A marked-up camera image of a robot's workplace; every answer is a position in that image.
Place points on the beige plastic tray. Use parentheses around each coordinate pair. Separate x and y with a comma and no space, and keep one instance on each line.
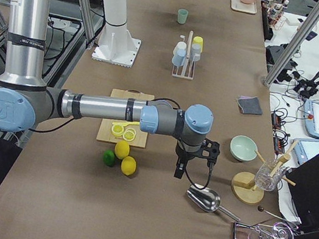
(239,6)

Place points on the clear glass mug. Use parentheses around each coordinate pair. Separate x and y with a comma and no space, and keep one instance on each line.
(264,180)

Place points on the light blue plastic cup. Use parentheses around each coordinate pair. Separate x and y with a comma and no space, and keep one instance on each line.
(178,60)

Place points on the lemon slice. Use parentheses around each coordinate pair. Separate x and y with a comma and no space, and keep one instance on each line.
(129,135)
(117,130)

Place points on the mint green bowl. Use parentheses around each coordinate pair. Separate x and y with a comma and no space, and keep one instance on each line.
(243,148)

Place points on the lemon slice right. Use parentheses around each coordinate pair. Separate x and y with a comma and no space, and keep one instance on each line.
(129,135)

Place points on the yellow plastic knife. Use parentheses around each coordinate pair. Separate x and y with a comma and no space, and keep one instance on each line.
(125,123)

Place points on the teach pendant tablet near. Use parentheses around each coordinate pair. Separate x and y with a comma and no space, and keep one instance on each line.
(305,149)

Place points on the yellow lemon near lime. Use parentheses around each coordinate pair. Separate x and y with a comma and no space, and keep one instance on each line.
(122,149)

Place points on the metal scoop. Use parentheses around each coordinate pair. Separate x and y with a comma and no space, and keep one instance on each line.
(209,200)

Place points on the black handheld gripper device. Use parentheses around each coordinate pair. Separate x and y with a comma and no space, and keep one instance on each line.
(307,88)

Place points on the lemon slice left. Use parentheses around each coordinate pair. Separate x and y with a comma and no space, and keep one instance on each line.
(117,130)

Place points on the green lime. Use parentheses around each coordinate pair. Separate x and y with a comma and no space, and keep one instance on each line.
(109,158)

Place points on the aluminium frame post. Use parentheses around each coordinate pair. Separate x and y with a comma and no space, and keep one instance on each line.
(293,45)

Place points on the grey folded cloth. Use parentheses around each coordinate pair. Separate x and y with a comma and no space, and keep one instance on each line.
(249,105)

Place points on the white plastic cup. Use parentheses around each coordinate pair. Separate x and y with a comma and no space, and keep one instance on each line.
(181,46)

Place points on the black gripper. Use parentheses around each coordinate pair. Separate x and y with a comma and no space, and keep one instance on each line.
(184,153)

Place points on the yellow lemon front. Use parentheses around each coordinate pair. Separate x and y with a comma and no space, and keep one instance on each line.
(128,166)

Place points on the yellow plastic cup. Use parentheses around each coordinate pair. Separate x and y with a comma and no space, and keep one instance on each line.
(199,41)

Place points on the wooden cutting board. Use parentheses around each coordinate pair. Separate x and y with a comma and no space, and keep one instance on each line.
(104,132)

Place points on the white wooden cup holder rack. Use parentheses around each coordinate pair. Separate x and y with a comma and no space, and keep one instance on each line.
(187,70)

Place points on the grey plastic cup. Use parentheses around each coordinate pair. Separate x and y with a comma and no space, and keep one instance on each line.
(195,54)

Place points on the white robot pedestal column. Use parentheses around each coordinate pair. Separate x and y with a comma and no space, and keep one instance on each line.
(116,45)

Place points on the wooden mug tree stand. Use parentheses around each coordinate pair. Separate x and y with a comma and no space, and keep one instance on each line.
(243,184)

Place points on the mint green plastic cup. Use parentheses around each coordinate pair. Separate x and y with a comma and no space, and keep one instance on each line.
(182,16)

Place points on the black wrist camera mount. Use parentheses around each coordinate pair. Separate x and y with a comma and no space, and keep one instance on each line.
(209,151)

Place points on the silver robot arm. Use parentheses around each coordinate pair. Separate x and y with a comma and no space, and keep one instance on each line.
(26,100)

